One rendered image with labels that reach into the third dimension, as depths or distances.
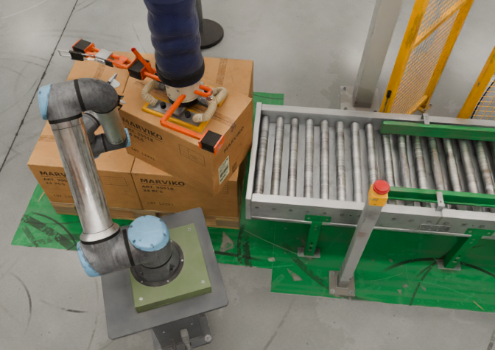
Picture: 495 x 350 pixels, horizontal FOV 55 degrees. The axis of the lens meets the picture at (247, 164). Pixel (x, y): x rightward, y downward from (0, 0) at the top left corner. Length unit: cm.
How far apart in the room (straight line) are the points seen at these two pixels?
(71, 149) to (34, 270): 154
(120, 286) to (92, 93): 85
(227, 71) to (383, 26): 104
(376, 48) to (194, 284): 208
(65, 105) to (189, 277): 85
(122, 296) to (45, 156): 112
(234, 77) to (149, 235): 157
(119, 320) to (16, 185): 175
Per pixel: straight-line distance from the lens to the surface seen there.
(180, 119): 232
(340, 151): 276
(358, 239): 239
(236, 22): 448
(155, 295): 203
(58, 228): 328
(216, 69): 319
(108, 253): 187
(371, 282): 299
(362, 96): 369
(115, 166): 275
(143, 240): 184
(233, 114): 235
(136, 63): 246
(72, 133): 176
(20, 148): 379
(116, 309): 211
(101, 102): 176
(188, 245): 211
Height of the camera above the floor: 268
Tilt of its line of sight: 53 degrees down
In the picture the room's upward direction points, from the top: straight up
